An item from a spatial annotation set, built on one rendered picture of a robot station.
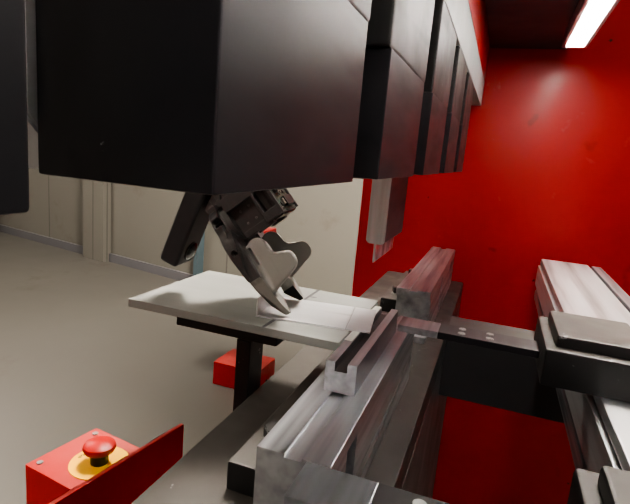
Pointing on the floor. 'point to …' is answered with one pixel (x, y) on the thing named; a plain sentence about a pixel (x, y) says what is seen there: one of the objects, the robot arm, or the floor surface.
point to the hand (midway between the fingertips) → (284, 300)
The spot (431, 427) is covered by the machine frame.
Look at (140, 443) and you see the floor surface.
